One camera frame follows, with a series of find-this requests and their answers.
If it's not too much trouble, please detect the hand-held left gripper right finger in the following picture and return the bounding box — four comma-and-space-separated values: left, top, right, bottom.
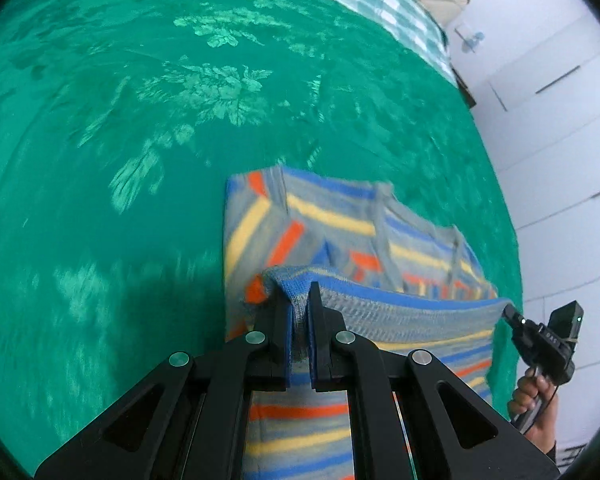
306, 280, 562, 480

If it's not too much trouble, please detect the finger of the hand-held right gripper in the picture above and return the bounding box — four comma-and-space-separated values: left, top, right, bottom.
500, 305, 527, 331

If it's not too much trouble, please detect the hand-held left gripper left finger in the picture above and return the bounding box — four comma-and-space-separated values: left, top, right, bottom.
32, 287, 295, 480

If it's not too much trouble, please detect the striped knit shirt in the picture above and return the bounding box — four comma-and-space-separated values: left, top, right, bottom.
223, 165, 512, 480

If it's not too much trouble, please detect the person's right hand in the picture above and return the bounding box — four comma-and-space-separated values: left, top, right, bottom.
507, 364, 557, 428

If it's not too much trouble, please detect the white wardrobe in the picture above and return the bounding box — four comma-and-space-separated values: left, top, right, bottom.
440, 0, 600, 461

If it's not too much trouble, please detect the dark wooden nightstand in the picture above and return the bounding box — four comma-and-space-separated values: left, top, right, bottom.
455, 76, 478, 110

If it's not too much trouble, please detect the green floral blanket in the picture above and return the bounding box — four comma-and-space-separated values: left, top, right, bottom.
0, 0, 523, 476

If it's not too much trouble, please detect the white wall socket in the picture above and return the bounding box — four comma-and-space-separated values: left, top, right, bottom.
455, 24, 486, 55

